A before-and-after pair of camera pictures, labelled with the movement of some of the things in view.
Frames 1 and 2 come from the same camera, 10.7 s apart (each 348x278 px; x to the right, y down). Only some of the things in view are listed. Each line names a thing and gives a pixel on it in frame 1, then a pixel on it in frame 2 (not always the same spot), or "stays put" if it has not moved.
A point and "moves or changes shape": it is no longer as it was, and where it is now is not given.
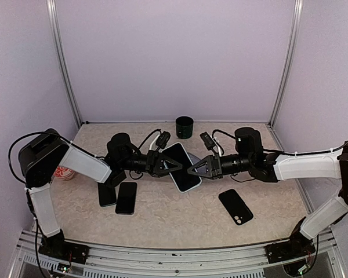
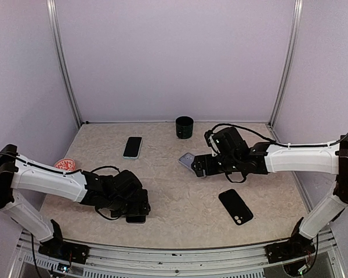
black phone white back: [184, 180] moves or changes shape
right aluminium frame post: [290, 62] stays put
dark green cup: [184, 127] stays put
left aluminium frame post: [62, 61] stays put
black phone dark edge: [126, 198] moves or changes shape
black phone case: [236, 208] stays put
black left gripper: [153, 162] -> [136, 208]
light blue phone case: [184, 180] moves or changes shape
